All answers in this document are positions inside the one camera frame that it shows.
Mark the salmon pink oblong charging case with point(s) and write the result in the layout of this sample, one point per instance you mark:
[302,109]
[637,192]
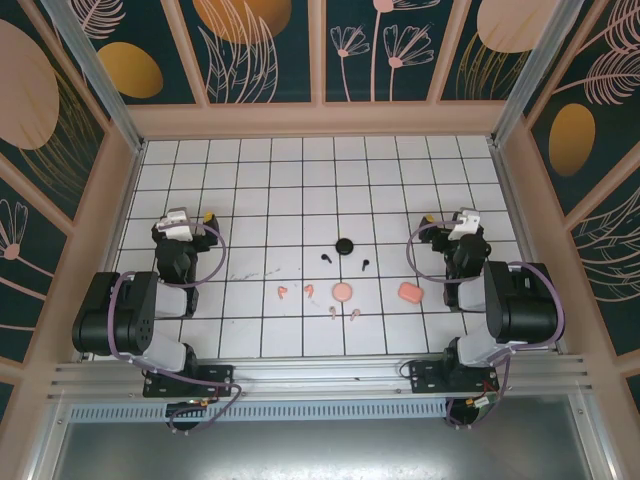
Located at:
[410,292]

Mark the black round charging case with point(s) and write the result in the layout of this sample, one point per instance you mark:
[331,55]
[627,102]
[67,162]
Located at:
[344,246]

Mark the salmon pink earbud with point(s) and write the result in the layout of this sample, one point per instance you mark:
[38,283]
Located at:
[281,291]
[310,290]

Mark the pale pink round charging case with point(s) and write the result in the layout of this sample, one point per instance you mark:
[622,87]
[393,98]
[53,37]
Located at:
[342,292]

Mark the pale pink earbud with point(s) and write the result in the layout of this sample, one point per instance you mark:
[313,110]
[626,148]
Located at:
[332,311]
[355,314]

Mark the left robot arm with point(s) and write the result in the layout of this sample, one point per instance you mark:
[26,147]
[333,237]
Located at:
[120,320]

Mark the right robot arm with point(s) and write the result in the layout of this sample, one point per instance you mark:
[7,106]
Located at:
[525,310]

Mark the black earbud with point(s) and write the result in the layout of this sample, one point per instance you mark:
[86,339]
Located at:
[326,258]
[364,263]

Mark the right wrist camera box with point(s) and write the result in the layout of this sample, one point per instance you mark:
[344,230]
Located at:
[462,227]

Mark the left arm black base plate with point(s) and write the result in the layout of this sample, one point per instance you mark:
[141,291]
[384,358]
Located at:
[215,375]

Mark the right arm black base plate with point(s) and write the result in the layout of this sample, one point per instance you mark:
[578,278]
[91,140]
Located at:
[425,377]

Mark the aluminium mounting rail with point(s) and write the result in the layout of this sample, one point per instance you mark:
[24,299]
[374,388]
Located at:
[320,375]

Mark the aluminium corner post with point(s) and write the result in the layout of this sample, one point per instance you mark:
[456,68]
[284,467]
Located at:
[540,65]
[95,75]

